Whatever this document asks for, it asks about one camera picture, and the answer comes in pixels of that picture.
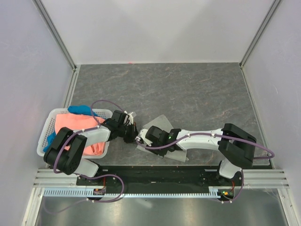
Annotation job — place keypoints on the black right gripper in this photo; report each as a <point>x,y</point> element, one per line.
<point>162,153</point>

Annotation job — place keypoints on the grey cloth napkin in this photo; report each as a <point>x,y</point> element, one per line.
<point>163,123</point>

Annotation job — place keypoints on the aluminium frame post right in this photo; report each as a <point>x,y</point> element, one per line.
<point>260,31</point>

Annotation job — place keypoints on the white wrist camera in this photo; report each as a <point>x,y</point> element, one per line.
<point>129,117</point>
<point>141,138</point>

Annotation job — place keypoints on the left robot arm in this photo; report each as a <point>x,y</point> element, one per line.
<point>65,154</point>

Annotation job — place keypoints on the white plastic basket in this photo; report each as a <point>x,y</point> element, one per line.
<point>49,128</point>

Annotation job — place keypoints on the white slotted cable duct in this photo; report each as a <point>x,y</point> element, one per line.
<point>99,193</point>

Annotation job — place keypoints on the aluminium frame post left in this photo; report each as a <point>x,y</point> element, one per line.
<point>53,30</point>

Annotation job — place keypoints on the blue cloth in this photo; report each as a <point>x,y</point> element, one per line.
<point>82,109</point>

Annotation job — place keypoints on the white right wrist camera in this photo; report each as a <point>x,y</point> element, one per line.
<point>141,138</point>

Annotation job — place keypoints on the orange cloth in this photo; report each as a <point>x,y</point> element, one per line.
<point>77,122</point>

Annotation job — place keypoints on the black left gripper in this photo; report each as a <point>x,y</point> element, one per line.
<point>134,132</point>

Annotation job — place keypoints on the aluminium frame post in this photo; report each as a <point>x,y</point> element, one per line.
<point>53,30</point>
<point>260,31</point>

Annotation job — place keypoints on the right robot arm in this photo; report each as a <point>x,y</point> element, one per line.
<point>231,141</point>

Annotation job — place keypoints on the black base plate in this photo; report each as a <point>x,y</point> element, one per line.
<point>160,178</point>

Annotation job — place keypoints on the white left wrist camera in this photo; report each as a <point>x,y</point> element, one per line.
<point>129,117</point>

